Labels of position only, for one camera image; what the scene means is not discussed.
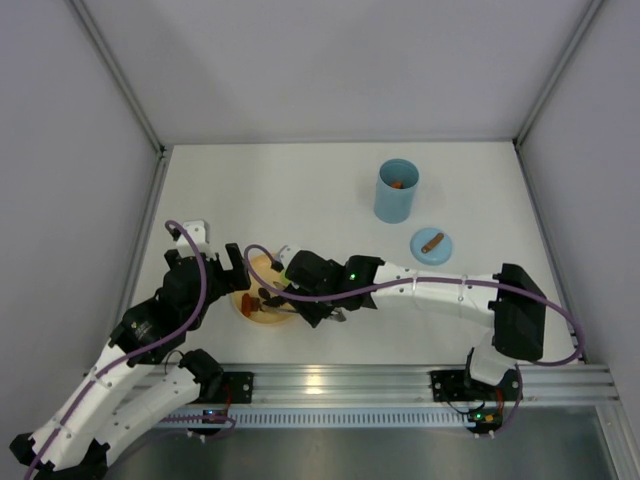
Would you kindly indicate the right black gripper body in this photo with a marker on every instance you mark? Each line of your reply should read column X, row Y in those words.
column 298, row 300

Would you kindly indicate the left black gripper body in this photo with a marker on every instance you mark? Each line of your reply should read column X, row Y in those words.
column 228, row 272

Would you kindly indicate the black spiky sea cucumber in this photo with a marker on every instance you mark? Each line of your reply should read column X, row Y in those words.
column 275, row 302

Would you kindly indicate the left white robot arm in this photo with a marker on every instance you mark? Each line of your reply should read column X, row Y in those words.
column 86, row 437

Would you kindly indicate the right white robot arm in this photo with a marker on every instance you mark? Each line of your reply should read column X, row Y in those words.
column 509, row 304

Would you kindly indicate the blue lunch box cup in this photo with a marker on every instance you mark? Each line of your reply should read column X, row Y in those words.
column 391, row 205

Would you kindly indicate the beige round plate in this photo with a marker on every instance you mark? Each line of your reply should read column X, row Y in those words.
column 264, row 316

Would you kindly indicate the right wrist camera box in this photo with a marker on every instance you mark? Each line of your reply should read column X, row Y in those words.
column 285, row 254

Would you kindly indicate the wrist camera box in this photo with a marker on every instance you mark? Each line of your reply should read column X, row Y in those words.
column 285, row 254
column 190, row 232

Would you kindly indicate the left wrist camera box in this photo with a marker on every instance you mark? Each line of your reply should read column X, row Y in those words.
column 190, row 232

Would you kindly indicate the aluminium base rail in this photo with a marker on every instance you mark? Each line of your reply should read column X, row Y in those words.
column 293, row 386

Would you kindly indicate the blue lid with brown handle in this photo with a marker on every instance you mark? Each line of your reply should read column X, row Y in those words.
column 431, row 246

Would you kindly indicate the white slotted cable duct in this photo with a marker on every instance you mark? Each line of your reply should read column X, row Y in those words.
column 271, row 418

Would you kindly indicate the left aluminium frame post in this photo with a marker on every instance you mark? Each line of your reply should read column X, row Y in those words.
column 99, row 43

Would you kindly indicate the aluminium frame post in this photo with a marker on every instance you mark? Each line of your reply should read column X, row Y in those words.
column 561, row 65
column 99, row 43

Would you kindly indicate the right aluminium frame post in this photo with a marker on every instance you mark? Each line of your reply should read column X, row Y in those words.
column 561, row 65

